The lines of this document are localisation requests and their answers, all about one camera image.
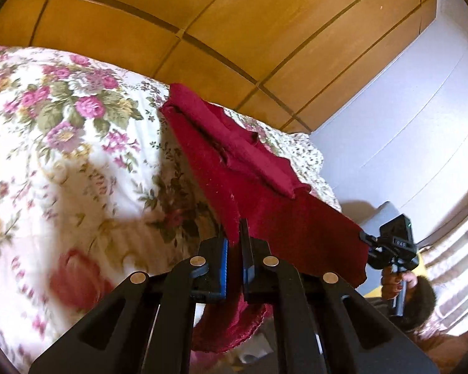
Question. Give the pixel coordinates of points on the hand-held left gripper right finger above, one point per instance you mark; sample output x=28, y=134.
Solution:
x=250, y=274

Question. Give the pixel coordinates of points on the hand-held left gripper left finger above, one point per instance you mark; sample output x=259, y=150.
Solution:
x=224, y=268

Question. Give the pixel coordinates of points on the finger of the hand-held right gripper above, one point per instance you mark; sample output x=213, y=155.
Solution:
x=375, y=257

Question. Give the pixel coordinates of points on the red knit sweater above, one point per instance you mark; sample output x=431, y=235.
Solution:
x=288, y=218

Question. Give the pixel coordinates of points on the person's right hand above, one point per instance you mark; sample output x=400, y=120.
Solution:
x=390, y=286

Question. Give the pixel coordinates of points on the white striped curtain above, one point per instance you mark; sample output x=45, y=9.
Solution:
x=456, y=265

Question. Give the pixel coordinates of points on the floral bedspread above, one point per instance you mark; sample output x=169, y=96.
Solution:
x=62, y=163

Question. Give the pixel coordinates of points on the wooden wardrobe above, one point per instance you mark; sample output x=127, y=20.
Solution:
x=257, y=27

